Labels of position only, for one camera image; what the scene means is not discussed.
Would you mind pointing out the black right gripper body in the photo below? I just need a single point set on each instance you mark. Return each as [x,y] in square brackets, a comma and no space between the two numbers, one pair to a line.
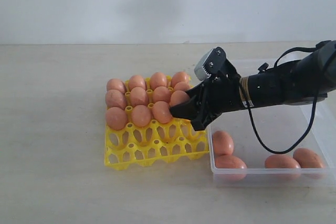
[227,93]

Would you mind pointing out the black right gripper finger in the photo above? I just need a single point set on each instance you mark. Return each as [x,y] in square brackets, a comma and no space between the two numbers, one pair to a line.
[200,91]
[198,113]

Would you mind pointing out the brown egg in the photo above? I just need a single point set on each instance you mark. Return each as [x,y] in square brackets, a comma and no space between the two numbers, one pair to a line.
[161,94]
[161,112]
[114,98]
[308,158]
[281,161]
[141,115]
[229,161]
[116,118]
[138,96]
[178,97]
[182,86]
[222,143]

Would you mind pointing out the brown egg packed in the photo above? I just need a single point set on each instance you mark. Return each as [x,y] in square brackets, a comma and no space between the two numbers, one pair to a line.
[158,79]
[116,84]
[137,81]
[180,76]

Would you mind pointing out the yellow plastic egg tray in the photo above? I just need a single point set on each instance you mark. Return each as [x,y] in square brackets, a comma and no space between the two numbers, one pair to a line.
[154,142]

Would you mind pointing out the clear plastic container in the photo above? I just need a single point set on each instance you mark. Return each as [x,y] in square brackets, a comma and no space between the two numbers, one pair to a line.
[279,127]

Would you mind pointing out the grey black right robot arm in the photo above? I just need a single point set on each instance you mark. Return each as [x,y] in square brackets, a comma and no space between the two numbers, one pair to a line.
[294,82]

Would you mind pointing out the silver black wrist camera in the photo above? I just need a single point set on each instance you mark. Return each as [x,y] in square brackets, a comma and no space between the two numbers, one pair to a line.
[210,64]

